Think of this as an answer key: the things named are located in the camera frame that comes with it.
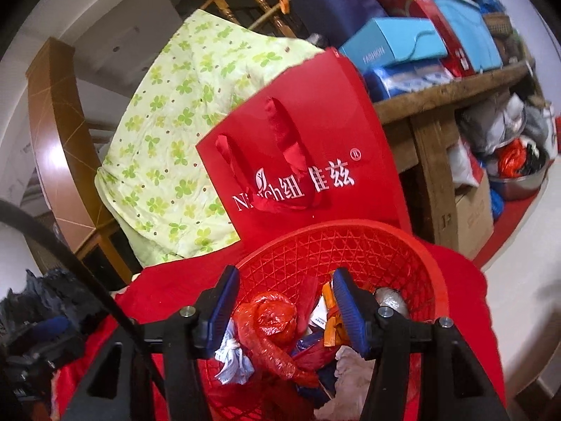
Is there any red Nilrich paper bag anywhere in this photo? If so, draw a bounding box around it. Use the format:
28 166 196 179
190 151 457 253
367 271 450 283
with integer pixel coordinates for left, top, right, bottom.
197 48 412 249

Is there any black ruffled garment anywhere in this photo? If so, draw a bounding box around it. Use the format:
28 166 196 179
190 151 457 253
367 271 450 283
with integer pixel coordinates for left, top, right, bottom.
0 267 107 395

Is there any red bed blanket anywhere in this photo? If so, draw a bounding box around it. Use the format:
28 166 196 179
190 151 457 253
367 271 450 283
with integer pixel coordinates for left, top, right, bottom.
52 241 506 415

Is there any grey white bag bundle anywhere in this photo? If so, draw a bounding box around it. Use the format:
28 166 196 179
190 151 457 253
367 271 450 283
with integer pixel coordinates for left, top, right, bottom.
458 91 526 155

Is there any large light blue box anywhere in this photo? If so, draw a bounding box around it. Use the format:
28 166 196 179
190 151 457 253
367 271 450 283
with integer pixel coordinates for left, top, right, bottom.
433 0 503 72

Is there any white plastic bag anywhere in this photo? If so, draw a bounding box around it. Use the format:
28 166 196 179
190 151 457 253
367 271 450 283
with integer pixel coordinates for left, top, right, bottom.
314 345 376 420

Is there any blue white patterned package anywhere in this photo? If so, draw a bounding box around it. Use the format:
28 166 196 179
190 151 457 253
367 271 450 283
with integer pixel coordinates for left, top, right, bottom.
362 60 454 103

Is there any steel basin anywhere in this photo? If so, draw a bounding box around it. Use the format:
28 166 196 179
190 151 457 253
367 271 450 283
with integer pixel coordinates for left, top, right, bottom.
489 146 549 201

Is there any dark red gift box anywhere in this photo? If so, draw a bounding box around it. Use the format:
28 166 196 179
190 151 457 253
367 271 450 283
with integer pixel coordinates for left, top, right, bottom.
363 0 476 79

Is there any orange wrapper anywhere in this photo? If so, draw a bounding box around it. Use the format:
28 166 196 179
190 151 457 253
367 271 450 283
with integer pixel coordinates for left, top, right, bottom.
322 282 350 347

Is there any orange red plastic bag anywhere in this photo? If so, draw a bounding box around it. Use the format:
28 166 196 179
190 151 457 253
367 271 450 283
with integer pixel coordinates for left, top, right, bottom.
494 138 527 179

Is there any navy blue bag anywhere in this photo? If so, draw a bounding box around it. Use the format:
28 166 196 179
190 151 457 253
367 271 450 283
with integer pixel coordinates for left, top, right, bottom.
290 0 387 48

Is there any wooden stair railing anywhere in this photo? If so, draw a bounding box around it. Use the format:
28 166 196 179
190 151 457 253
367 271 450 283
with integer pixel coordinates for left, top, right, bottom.
200 0 298 38

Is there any green clover patterned quilt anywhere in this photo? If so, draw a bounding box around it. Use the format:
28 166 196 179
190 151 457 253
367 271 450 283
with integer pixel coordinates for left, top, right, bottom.
95 9 320 267

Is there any light blue cardboard box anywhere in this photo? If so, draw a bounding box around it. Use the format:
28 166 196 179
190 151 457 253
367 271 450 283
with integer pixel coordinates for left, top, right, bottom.
338 17 448 72

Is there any brown cardboard box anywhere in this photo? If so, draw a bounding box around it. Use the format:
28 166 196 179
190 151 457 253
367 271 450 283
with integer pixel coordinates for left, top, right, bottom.
455 174 493 260

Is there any wooden table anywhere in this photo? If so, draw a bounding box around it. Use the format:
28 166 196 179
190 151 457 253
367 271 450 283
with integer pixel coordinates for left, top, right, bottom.
374 59 535 250

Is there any red plastic mesh basket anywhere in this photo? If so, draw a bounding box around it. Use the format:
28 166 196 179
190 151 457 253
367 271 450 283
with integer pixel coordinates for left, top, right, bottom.
200 221 449 420

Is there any brown wooden headboard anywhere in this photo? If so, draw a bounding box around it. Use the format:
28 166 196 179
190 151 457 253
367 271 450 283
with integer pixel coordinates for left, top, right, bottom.
26 37 132 290

